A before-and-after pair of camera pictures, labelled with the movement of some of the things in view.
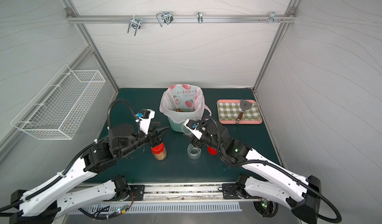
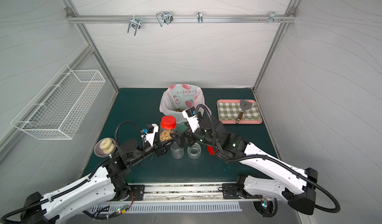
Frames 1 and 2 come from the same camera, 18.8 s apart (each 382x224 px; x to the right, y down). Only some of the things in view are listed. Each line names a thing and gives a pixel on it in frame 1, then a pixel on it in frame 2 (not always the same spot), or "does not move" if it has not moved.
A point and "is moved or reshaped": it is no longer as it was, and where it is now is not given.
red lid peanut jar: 159,152 is moved or reshaped
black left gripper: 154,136 → 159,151
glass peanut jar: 194,152 does not move
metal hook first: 136,24 does not move
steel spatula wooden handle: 244,105 does not move
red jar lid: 212,151 does not move
